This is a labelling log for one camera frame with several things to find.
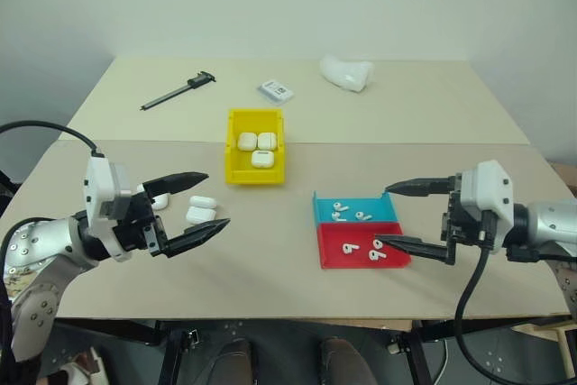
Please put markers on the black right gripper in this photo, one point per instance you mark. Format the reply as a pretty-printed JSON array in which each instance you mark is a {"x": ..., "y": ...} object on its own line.
[{"x": 464, "y": 227}]

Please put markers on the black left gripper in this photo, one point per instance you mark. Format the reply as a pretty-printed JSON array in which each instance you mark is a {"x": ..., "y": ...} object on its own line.
[{"x": 135, "y": 227}]

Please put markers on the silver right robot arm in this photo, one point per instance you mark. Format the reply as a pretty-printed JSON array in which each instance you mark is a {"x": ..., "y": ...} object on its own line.
[{"x": 550, "y": 222}]

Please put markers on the yellow plastic bin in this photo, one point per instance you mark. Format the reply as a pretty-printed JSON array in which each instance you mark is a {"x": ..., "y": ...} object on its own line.
[{"x": 234, "y": 168}]

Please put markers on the small grey white box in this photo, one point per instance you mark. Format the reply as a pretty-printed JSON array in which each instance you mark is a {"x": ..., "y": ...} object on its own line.
[{"x": 276, "y": 92}]

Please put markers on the blue plastic tray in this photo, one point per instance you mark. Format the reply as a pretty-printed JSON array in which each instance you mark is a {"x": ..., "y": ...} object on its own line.
[{"x": 383, "y": 211}]

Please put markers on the white wireless earbud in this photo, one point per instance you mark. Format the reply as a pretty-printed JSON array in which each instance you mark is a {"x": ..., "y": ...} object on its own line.
[
  {"x": 360, "y": 215},
  {"x": 340, "y": 206},
  {"x": 337, "y": 216},
  {"x": 348, "y": 249},
  {"x": 375, "y": 256},
  {"x": 378, "y": 245}
]

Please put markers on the red plastic tray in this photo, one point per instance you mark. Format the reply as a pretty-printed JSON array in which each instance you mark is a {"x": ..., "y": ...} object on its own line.
[{"x": 333, "y": 261}]

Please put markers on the black digital caliper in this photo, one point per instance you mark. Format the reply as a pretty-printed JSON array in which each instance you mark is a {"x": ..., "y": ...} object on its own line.
[{"x": 198, "y": 79}]

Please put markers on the white crumpled plastic bag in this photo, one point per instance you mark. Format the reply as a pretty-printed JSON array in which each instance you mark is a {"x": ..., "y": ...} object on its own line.
[{"x": 345, "y": 73}]

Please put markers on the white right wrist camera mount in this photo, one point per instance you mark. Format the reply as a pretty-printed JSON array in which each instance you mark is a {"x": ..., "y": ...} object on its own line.
[{"x": 484, "y": 186}]

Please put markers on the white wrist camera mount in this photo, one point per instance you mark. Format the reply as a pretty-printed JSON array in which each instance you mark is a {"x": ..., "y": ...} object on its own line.
[
  {"x": 484, "y": 186},
  {"x": 100, "y": 180}
]

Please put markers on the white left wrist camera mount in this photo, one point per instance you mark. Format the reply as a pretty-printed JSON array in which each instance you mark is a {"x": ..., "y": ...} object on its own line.
[{"x": 100, "y": 180}]

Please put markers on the black metal table frame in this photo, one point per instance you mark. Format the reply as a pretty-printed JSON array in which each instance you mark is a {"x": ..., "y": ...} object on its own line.
[{"x": 288, "y": 325}]

